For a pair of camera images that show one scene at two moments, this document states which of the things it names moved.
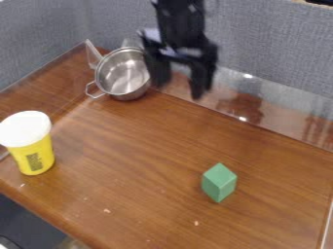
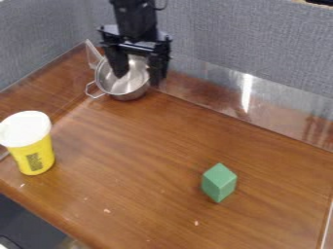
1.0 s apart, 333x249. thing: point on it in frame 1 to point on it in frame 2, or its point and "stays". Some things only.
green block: (218, 182) stays
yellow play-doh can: (26, 136) stays
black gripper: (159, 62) to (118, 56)
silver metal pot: (122, 75) stays
